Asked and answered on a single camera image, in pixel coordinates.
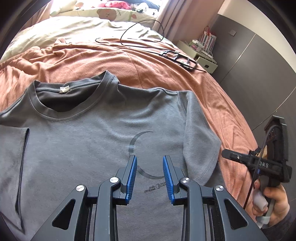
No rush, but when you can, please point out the grey t-shirt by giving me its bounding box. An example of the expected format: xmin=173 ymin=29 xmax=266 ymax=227
xmin=1 ymin=72 xmax=223 ymax=240

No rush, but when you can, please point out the person's right forearm sleeve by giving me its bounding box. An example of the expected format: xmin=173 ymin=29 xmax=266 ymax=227
xmin=261 ymin=210 xmax=294 ymax=241

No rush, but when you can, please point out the person's right hand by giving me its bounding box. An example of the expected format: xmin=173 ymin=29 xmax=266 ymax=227
xmin=251 ymin=180 xmax=291 ymax=227

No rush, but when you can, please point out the white bedside table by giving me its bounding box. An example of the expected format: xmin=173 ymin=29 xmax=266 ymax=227
xmin=177 ymin=41 xmax=218 ymax=74

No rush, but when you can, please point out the striped gift bag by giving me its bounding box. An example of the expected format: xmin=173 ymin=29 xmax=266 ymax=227
xmin=199 ymin=26 xmax=217 ymax=54

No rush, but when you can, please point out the orange-brown bed blanket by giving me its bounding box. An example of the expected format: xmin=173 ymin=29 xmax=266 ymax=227
xmin=1 ymin=42 xmax=257 ymax=214

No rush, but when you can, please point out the pink right curtain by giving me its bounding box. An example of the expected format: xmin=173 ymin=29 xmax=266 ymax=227
xmin=152 ymin=0 xmax=224 ymax=43

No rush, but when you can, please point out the beige bed sheet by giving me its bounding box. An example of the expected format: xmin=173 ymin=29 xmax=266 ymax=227
xmin=1 ymin=16 xmax=162 ymax=62

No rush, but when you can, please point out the bear-print window cushion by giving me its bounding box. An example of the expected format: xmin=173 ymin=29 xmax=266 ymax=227
xmin=51 ymin=8 xmax=159 ymax=23

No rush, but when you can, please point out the pink plush on sill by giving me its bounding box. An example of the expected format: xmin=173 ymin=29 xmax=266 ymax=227
xmin=98 ymin=1 xmax=132 ymax=10

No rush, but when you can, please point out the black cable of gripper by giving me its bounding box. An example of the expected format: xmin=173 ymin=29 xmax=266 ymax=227
xmin=242 ymin=124 xmax=282 ymax=210

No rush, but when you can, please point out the thin black cable on bed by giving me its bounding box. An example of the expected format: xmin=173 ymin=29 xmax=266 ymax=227
xmin=95 ymin=19 xmax=208 ymax=73

